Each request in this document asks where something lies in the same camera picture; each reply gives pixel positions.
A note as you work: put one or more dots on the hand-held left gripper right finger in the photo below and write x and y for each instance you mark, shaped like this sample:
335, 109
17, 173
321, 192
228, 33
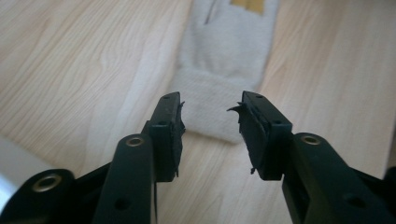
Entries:
274, 149

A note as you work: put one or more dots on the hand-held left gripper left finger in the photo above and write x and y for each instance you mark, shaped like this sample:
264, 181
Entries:
162, 140

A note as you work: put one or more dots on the grey knitted sock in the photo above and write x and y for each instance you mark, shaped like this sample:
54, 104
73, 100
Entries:
221, 56

